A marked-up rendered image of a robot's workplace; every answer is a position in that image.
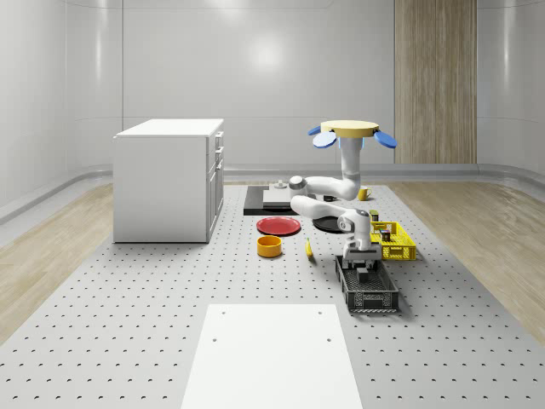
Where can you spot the black stove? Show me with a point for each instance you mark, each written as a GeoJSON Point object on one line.
{"type": "Point", "coordinates": [255, 200]}

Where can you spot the flat-sided can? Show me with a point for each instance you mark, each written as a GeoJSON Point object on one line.
{"type": "Point", "coordinates": [374, 215]}

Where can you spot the white cabinet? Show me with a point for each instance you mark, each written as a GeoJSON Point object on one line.
{"type": "Point", "coordinates": [162, 187]}

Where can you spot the banana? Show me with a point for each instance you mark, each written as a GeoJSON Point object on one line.
{"type": "Point", "coordinates": [310, 251]}

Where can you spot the drone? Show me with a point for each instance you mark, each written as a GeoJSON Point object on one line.
{"type": "Point", "coordinates": [349, 126]}

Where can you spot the yellow mug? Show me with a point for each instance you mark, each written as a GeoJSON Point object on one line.
{"type": "Point", "coordinates": [363, 194]}

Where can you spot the dark grey basket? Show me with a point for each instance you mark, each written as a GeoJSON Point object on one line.
{"type": "Point", "coordinates": [374, 294]}

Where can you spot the yellow bowl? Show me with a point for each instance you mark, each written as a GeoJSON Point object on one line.
{"type": "Point", "coordinates": [269, 248]}

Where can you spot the black plate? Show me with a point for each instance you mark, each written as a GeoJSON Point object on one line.
{"type": "Point", "coordinates": [325, 223]}

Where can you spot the black mug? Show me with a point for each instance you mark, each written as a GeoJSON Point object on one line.
{"type": "Point", "coordinates": [328, 198]}

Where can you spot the grey cube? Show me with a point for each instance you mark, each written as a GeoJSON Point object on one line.
{"type": "Point", "coordinates": [363, 275]}

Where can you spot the red plate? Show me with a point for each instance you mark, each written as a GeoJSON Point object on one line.
{"type": "Point", "coordinates": [279, 226]}

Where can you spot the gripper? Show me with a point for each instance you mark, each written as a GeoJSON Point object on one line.
{"type": "Point", "coordinates": [362, 252]}

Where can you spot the white board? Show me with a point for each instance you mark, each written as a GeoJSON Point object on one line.
{"type": "Point", "coordinates": [272, 362]}

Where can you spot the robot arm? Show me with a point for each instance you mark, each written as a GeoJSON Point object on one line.
{"type": "Point", "coordinates": [317, 208]}

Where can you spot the puzzle cube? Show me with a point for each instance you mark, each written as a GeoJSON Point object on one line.
{"type": "Point", "coordinates": [385, 235]}

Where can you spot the yellow basket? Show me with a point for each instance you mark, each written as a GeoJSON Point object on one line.
{"type": "Point", "coordinates": [400, 247]}

